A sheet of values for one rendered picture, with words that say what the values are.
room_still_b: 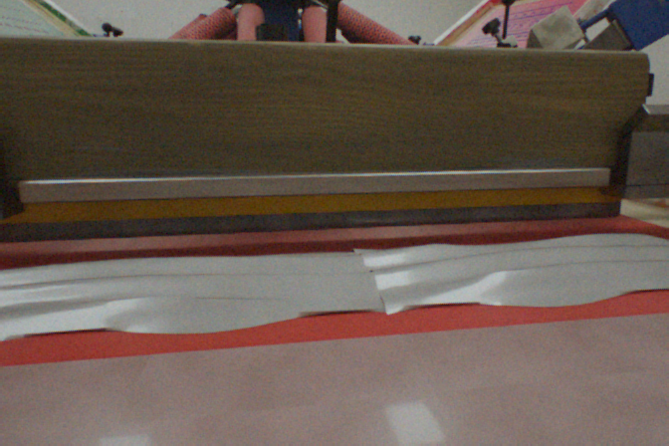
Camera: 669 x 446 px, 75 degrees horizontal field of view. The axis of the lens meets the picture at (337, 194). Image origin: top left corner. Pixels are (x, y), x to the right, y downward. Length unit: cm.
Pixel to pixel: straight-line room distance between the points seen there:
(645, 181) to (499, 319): 16
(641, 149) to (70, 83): 30
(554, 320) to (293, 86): 15
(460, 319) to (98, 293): 13
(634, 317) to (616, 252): 6
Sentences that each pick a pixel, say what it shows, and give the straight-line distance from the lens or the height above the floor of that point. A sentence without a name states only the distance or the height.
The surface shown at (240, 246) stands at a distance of 24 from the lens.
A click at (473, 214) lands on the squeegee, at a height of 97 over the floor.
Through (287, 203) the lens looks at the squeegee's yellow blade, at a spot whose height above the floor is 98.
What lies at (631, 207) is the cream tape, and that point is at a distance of 40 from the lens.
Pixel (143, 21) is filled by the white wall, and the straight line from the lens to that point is 458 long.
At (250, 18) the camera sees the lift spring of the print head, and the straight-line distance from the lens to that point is 89.
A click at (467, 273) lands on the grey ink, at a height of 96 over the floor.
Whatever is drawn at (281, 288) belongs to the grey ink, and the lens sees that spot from 17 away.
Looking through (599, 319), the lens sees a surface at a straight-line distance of 18.
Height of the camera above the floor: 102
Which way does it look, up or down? 10 degrees down
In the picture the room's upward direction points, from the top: straight up
